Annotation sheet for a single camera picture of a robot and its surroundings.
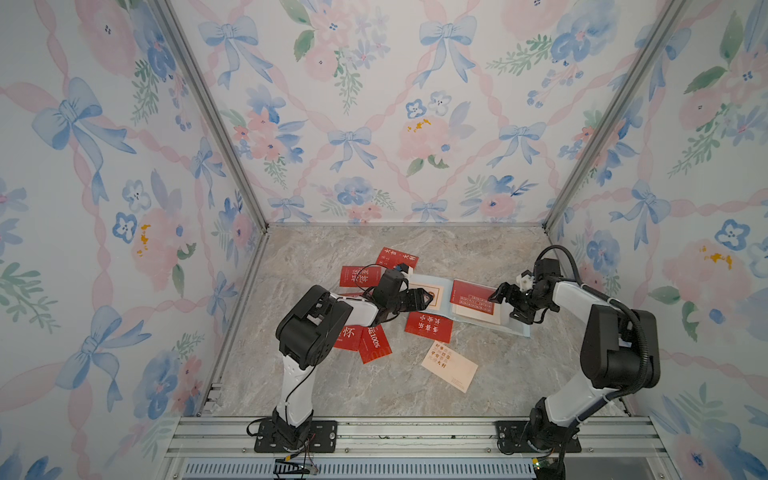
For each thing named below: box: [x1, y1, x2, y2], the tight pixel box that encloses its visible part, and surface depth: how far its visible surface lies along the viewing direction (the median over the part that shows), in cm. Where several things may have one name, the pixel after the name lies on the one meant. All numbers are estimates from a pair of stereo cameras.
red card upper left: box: [340, 266, 381, 287], surface depth 105 cm
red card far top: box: [376, 247, 419, 270], surface depth 112 cm
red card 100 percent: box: [359, 324, 392, 365], surface depth 91 cm
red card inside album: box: [450, 280, 497, 315], surface depth 99 cm
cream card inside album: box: [450, 302, 501, 325], surface depth 96 cm
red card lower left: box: [334, 325, 363, 351], surface depth 92 cm
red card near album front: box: [404, 310, 454, 344], surface depth 95 cm
